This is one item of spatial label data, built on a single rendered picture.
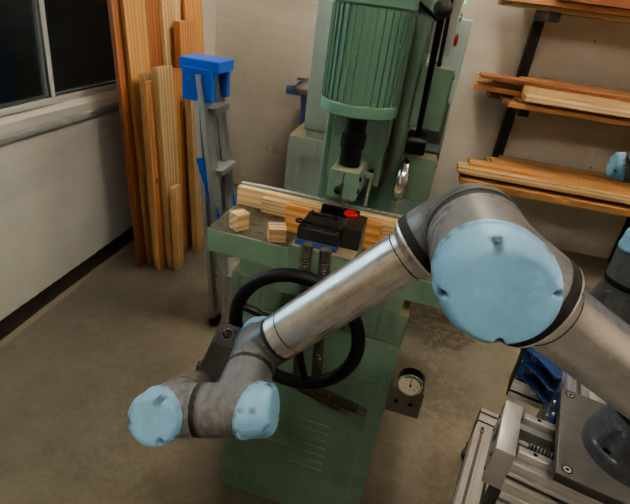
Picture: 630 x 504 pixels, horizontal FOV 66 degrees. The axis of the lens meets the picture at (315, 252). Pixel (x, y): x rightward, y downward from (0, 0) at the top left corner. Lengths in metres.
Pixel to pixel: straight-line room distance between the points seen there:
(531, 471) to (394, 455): 0.99
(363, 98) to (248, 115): 2.74
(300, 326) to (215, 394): 0.15
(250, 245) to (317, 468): 0.71
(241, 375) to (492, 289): 0.38
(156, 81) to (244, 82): 1.38
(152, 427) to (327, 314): 0.28
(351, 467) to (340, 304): 0.87
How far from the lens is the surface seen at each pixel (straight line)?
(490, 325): 0.51
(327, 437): 1.43
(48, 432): 1.97
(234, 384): 0.70
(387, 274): 0.65
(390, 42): 1.05
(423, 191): 1.33
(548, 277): 0.49
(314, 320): 0.70
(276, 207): 1.26
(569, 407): 1.03
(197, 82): 1.93
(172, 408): 0.69
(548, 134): 3.65
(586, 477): 0.92
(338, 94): 1.07
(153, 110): 2.48
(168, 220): 2.63
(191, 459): 1.81
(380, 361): 1.22
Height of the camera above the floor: 1.42
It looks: 28 degrees down
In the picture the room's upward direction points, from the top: 8 degrees clockwise
